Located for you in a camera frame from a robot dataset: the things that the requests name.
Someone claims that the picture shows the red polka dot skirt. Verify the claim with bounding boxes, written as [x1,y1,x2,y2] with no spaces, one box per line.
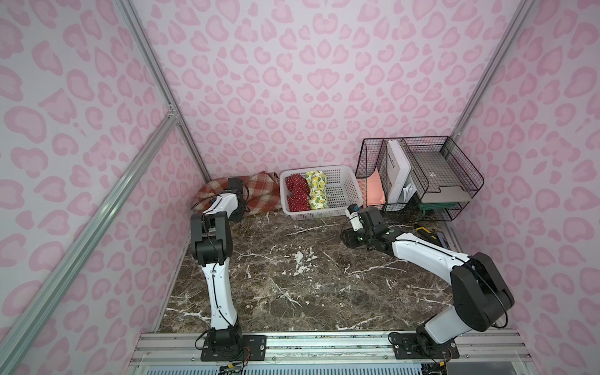
[285,173,311,213]

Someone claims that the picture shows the lemon print skirt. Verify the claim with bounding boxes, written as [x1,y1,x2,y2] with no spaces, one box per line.
[306,170,329,210]

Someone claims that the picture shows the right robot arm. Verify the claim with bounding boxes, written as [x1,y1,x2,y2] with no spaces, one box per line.
[341,204,515,352]

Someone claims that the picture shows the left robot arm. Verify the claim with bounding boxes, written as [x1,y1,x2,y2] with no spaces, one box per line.
[191,178,246,331]

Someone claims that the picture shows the red plaid skirt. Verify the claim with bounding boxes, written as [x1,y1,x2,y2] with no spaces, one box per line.
[192,171,282,215]

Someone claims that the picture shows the pink folder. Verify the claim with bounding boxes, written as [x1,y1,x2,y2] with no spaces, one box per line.
[366,169,386,206]

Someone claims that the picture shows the yellow black utility knife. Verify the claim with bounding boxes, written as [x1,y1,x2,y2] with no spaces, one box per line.
[414,224,450,249]

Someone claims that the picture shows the white plastic basket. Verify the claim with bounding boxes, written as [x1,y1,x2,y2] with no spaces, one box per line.
[280,166,363,220]

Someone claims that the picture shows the white book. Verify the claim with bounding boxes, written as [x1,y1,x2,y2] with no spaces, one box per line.
[382,140,411,204]

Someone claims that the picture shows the grey paper tray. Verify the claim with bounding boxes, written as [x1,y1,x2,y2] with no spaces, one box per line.
[409,152,478,204]

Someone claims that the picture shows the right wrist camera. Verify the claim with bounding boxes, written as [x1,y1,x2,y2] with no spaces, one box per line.
[345,204,364,233]

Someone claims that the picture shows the black wire desk organizer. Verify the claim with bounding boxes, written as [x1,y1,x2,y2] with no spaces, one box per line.
[356,136,484,222]

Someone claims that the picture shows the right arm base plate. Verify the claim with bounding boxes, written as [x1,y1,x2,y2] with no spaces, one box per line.
[387,331,460,360]

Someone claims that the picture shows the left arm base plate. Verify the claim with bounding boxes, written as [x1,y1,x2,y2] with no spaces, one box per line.
[195,327,267,362]

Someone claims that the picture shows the aluminium frame rail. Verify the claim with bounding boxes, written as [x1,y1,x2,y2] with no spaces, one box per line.
[126,330,538,374]

